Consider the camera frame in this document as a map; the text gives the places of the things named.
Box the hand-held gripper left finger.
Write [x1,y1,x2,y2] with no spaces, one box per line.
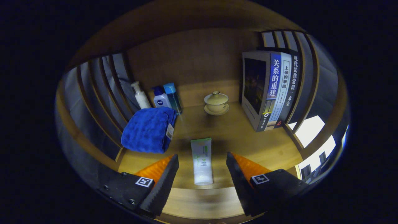
[97,154,180,219]

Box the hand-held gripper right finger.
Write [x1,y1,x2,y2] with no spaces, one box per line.
[226,152,310,217]

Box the white tube green label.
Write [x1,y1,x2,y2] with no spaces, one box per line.
[190,138,214,186]

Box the wooden countertop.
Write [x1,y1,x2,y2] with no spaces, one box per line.
[118,103,303,190]

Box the brown wooden cabinet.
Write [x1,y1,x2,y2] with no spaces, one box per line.
[55,0,351,224]

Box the folded blue towel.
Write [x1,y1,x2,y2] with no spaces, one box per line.
[121,107,177,154]

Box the beige saucer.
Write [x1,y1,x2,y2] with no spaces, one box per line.
[204,104,230,116]

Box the white bottle blue cap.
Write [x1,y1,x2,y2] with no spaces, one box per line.
[152,86,172,109]

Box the beige lidded teacup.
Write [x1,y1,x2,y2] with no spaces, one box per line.
[204,91,229,113]

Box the teal slim bottle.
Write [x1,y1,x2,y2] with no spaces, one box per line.
[163,83,183,115]

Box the white pump bottle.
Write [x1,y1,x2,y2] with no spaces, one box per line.
[131,81,152,110]

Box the pale grey spine book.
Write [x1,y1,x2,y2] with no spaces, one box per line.
[267,52,293,130]

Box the blue spine book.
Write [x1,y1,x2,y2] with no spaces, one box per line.
[242,51,282,132]

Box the black spine book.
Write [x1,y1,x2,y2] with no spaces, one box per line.
[275,50,300,128]

